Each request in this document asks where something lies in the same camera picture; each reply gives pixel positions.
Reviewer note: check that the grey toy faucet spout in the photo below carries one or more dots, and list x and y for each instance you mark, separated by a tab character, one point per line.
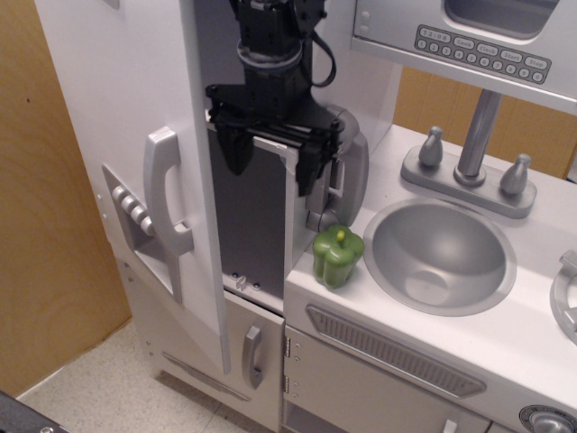
468	169

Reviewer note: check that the grey toy wall phone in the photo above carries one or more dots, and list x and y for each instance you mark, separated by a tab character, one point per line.
338	195

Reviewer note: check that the green toy bell pepper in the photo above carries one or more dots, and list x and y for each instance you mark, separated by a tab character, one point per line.
336	252

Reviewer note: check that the wooden side board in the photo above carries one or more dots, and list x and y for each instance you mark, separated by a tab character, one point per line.
60	291

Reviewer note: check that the grey left tap knob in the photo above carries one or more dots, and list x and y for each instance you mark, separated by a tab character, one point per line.
431	152

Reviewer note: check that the grey lower fridge door handle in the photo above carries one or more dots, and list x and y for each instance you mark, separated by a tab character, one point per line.
252	374

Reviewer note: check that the white toy microwave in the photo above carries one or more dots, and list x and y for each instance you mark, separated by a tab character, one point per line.
523	49

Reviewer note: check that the grey tap knob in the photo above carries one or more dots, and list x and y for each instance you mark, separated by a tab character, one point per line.
431	152
514	180

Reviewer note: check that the white oven door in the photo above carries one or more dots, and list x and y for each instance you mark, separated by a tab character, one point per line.
331	391

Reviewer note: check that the black object at corner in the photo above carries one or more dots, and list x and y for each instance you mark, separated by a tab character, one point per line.
17	417

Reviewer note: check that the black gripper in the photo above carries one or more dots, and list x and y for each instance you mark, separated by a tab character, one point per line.
275	103

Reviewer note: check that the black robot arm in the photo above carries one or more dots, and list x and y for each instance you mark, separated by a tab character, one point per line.
275	34

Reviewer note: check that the silver round sink basin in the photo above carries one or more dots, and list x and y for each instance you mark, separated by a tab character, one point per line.
439	257

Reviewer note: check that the grey right tap knob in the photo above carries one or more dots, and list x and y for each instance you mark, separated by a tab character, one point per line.
514	180

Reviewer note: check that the grey oven dial knob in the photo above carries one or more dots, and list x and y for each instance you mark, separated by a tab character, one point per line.
545	419

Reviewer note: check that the white fridge door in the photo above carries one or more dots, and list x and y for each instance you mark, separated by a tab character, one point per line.
130	75
178	343

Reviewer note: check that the grey ventilation grille panel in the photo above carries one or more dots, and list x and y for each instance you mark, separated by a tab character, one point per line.
401	358

